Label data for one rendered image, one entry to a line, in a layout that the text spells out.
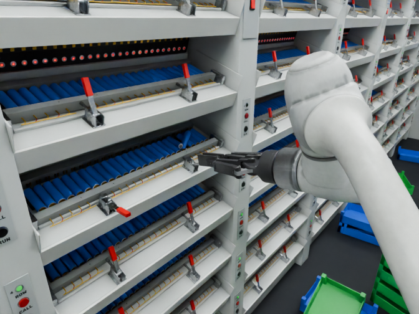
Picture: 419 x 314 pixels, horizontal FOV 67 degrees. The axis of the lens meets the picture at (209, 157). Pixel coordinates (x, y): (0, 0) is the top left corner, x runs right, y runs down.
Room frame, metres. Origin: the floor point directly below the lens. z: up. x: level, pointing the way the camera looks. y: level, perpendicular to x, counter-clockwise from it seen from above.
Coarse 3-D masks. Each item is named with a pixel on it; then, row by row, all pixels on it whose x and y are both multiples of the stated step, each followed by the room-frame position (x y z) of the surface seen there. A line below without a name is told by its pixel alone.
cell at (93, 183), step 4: (80, 172) 0.67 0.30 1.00; (84, 172) 0.67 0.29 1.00; (80, 176) 0.67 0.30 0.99; (84, 176) 0.66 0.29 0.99; (88, 176) 0.66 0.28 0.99; (84, 180) 0.66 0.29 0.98; (88, 180) 0.65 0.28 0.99; (92, 180) 0.65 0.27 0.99; (92, 184) 0.64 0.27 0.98; (96, 184) 0.65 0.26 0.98; (92, 188) 0.64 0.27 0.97
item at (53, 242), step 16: (208, 128) 1.00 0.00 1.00; (112, 144) 0.79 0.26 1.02; (224, 144) 0.95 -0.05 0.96; (64, 160) 0.69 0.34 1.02; (160, 176) 0.75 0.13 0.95; (176, 176) 0.76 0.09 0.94; (192, 176) 0.78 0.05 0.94; (208, 176) 0.85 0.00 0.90; (128, 192) 0.67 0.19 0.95; (144, 192) 0.68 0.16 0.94; (160, 192) 0.69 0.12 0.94; (176, 192) 0.74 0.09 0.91; (96, 208) 0.60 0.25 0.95; (128, 208) 0.62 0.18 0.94; (144, 208) 0.66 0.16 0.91; (32, 224) 0.50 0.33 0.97; (64, 224) 0.54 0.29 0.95; (80, 224) 0.55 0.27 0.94; (96, 224) 0.55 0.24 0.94; (112, 224) 0.59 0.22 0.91; (48, 240) 0.49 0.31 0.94; (64, 240) 0.50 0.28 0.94; (80, 240) 0.53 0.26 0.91; (48, 256) 0.48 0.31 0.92
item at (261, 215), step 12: (276, 192) 1.30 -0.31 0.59; (288, 192) 1.35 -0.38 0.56; (300, 192) 1.38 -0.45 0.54; (252, 204) 1.19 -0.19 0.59; (264, 204) 1.21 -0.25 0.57; (276, 204) 1.25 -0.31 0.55; (288, 204) 1.27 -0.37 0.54; (252, 216) 1.14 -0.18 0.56; (264, 216) 1.13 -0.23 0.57; (276, 216) 1.17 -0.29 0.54; (252, 228) 1.07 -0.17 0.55; (264, 228) 1.11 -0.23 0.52; (252, 240) 1.05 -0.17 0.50
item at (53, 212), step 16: (208, 144) 0.91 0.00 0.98; (160, 160) 0.78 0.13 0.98; (176, 160) 0.80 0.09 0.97; (128, 176) 0.69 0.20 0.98; (144, 176) 0.72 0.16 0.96; (96, 192) 0.62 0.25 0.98; (112, 192) 0.64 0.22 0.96; (48, 208) 0.55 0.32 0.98; (64, 208) 0.56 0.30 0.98; (80, 208) 0.57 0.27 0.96
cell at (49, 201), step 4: (40, 184) 0.61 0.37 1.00; (36, 188) 0.60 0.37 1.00; (40, 188) 0.60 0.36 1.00; (36, 192) 0.59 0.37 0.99; (40, 192) 0.59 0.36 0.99; (44, 192) 0.59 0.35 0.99; (40, 196) 0.58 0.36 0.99; (44, 196) 0.58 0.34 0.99; (48, 196) 0.58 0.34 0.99; (44, 200) 0.57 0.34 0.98; (48, 200) 0.57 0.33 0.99; (52, 200) 0.57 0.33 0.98; (48, 204) 0.56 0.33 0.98
